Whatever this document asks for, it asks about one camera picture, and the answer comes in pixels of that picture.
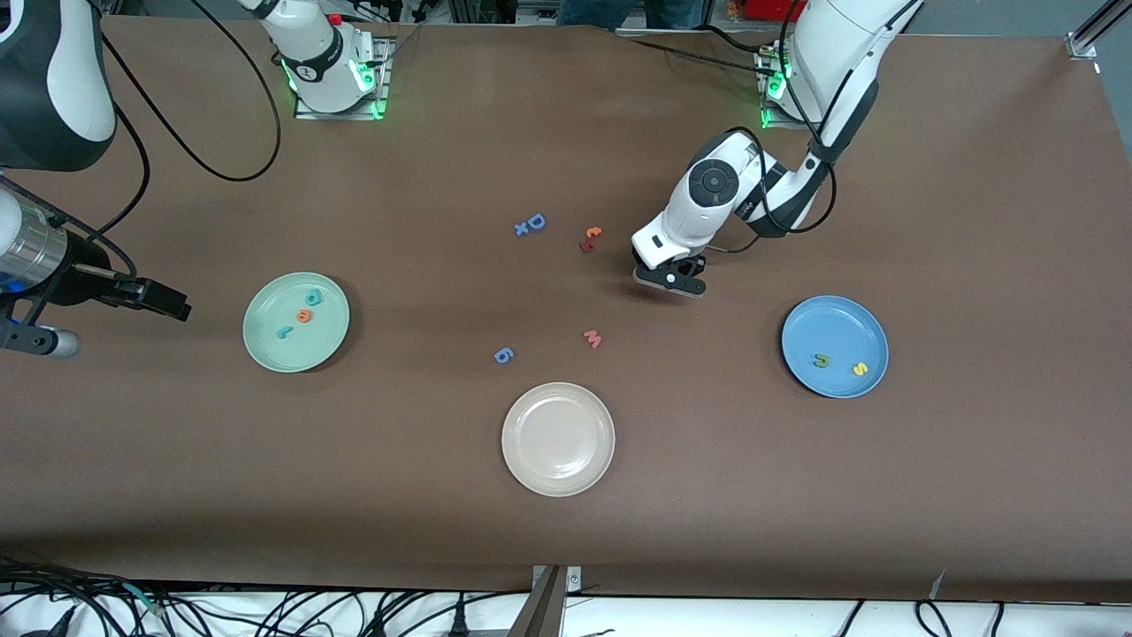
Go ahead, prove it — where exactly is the green round plate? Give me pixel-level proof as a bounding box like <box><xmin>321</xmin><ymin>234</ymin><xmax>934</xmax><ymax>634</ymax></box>
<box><xmin>242</xmin><ymin>272</ymin><xmax>351</xmax><ymax>373</ymax></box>

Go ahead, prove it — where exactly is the blue round plate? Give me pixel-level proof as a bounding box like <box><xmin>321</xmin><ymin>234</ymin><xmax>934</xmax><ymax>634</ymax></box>
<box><xmin>781</xmin><ymin>295</ymin><xmax>890</xmax><ymax>400</ymax></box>

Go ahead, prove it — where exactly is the beige round plate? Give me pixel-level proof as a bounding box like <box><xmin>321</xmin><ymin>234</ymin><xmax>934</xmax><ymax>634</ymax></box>
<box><xmin>501</xmin><ymin>381</ymin><xmax>616</xmax><ymax>498</ymax></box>

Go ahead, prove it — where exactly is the person in blue jeans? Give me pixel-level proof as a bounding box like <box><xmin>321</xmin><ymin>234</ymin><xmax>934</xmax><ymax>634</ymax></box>
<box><xmin>557</xmin><ymin>0</ymin><xmax>708</xmax><ymax>27</ymax></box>

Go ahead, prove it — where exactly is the red box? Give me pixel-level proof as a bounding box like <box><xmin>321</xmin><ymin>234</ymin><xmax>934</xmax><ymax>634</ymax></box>
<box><xmin>743</xmin><ymin>0</ymin><xmax>807</xmax><ymax>23</ymax></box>

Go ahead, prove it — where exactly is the brown table mat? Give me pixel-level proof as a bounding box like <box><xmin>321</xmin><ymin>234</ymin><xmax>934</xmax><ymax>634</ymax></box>
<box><xmin>0</xmin><ymin>13</ymin><xmax>1132</xmax><ymax>604</ymax></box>

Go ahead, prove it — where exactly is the aluminium profile bar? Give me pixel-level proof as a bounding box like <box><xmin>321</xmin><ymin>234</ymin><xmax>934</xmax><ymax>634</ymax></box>
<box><xmin>506</xmin><ymin>566</ymin><xmax>567</xmax><ymax>637</ymax></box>

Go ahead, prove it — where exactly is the aluminium corner profile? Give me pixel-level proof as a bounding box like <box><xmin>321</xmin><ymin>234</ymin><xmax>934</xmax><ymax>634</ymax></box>
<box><xmin>1066</xmin><ymin>0</ymin><xmax>1132</xmax><ymax>61</ymax></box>

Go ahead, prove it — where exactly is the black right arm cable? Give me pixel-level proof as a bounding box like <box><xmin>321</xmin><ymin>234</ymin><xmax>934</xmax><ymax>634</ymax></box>
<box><xmin>0</xmin><ymin>0</ymin><xmax>284</xmax><ymax>266</ymax></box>

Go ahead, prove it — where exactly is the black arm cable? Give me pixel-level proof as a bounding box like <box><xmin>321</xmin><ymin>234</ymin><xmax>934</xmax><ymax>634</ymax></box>
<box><xmin>730</xmin><ymin>27</ymin><xmax>838</xmax><ymax>253</ymax></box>
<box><xmin>0</xmin><ymin>0</ymin><xmax>284</xmax><ymax>266</ymax></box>

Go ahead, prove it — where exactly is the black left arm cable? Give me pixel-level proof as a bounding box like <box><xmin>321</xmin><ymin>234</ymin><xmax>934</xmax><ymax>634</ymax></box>
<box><xmin>730</xmin><ymin>27</ymin><xmax>838</xmax><ymax>253</ymax></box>

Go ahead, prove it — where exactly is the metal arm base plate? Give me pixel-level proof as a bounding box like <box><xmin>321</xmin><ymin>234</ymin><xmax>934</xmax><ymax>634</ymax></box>
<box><xmin>759</xmin><ymin>44</ymin><xmax>810</xmax><ymax>132</ymax></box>
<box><xmin>294</xmin><ymin>35</ymin><xmax>395</xmax><ymax>121</ymax></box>

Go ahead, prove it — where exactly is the black cable on mat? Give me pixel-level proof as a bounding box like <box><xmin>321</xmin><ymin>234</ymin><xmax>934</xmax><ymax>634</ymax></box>
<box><xmin>630</xmin><ymin>39</ymin><xmax>769</xmax><ymax>72</ymax></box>
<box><xmin>703</xmin><ymin>25</ymin><xmax>779</xmax><ymax>56</ymax></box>

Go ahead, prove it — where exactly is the grey metal rack frame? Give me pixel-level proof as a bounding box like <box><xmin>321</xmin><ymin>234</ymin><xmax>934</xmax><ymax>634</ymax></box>
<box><xmin>447</xmin><ymin>0</ymin><xmax>560</xmax><ymax>26</ymax></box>

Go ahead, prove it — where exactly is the teal tipped cable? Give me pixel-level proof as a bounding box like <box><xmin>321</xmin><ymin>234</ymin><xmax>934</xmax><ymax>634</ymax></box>
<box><xmin>119</xmin><ymin>582</ymin><xmax>169</xmax><ymax>618</ymax></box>

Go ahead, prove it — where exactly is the small aluminium bracket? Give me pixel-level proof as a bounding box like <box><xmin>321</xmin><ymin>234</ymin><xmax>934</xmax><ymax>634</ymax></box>
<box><xmin>531</xmin><ymin>566</ymin><xmax>583</xmax><ymax>594</ymax></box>

